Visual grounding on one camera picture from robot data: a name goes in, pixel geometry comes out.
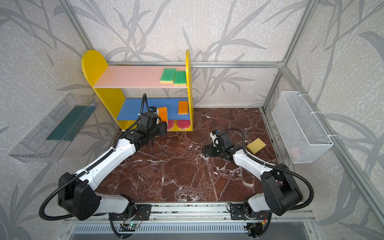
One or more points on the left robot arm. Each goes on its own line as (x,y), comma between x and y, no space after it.
(76,192)

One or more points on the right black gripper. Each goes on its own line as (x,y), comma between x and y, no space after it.
(208,151)

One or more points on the white wire mesh basket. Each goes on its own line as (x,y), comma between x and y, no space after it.
(303,135)

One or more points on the green top sponge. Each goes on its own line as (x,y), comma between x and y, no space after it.
(168,76)

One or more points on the pink round sponge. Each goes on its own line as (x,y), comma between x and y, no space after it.
(183,124)
(171,124)

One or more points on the clear plastic wall bin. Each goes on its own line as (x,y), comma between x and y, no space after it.
(47,142)

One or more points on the yellow sponge green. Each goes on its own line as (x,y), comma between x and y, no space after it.
(180,78)

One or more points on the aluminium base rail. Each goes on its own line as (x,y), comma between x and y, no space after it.
(185,218)

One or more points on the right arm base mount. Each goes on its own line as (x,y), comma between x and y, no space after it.
(244,212)

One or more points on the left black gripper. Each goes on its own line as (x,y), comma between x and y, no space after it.
(162,128)

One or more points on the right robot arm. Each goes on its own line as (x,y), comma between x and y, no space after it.
(283,190)

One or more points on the yellow shelf pink blue boards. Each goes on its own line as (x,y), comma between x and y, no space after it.
(120,88)

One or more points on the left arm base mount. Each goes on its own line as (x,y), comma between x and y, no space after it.
(140,212)

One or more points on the orange sponge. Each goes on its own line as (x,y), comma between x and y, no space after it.
(183,108)

